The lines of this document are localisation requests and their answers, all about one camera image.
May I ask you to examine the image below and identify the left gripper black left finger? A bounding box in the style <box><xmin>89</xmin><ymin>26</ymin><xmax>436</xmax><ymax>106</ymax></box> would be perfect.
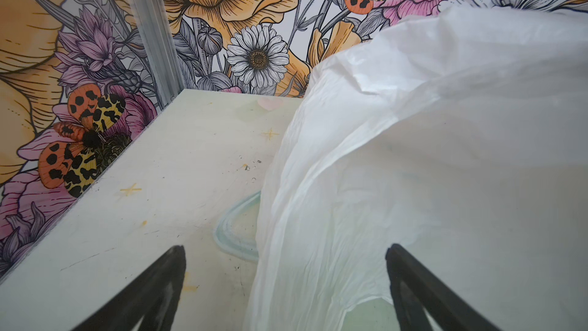
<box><xmin>75</xmin><ymin>245</ymin><xmax>186</xmax><ymax>330</ymax></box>

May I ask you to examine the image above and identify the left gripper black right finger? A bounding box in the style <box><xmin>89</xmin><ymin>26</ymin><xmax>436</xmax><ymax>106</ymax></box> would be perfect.
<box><xmin>385</xmin><ymin>244</ymin><xmax>498</xmax><ymax>331</ymax></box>

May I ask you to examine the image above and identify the translucent white plastic bag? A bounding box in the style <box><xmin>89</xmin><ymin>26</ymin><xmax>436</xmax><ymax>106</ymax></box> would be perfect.
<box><xmin>243</xmin><ymin>7</ymin><xmax>587</xmax><ymax>330</ymax></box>

